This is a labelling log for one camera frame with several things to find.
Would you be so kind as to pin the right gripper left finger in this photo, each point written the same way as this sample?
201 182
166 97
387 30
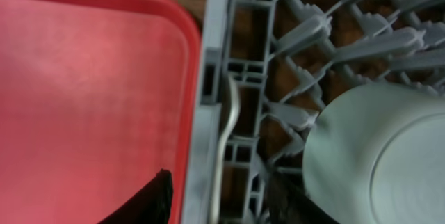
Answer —
150 205

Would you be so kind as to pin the white plastic spoon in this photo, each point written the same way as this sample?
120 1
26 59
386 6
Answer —
233 111

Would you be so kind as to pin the grey dishwasher rack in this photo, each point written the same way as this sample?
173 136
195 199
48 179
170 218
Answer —
290 59

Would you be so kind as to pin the red serving tray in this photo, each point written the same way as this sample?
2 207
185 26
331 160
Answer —
97 96

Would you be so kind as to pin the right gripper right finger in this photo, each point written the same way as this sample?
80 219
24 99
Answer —
289 205

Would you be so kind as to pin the green small bowl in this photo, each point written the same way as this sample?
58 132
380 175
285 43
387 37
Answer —
376 155

